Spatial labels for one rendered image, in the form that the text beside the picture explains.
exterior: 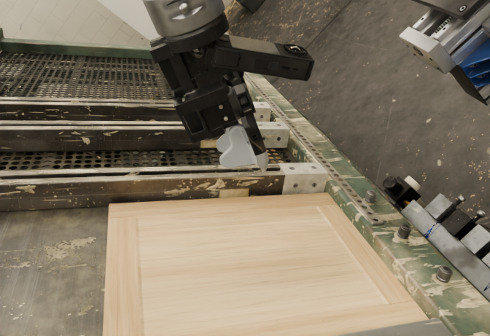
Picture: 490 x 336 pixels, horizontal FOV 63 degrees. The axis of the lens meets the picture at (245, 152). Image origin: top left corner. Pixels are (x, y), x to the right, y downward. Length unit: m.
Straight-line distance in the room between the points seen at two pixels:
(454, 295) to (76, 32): 5.91
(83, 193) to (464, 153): 1.68
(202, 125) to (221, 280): 0.41
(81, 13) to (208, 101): 5.82
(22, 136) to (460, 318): 1.12
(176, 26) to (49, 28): 5.97
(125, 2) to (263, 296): 4.17
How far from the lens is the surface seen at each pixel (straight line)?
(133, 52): 2.26
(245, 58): 0.43
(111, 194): 0.99
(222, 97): 0.43
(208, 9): 0.41
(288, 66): 0.44
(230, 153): 0.49
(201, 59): 0.44
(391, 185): 1.14
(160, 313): 0.74
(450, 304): 0.86
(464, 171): 2.06
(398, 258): 0.91
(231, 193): 1.03
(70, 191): 0.99
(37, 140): 1.26
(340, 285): 0.84
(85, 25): 6.26
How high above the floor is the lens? 1.64
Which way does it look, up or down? 30 degrees down
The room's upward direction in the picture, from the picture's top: 55 degrees counter-clockwise
